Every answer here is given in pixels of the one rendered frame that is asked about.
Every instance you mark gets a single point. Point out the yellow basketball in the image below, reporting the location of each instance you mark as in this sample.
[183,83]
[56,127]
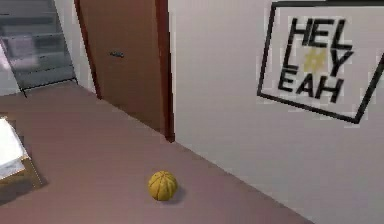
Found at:
[162,185]

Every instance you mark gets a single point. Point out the grey shelf unit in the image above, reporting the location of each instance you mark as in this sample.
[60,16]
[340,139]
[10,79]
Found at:
[36,43]

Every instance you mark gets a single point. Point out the black framed lettered wall picture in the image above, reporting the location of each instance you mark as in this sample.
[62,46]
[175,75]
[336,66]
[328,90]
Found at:
[316,63]

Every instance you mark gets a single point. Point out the brown wooden room door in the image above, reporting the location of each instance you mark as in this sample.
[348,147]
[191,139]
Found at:
[128,60]

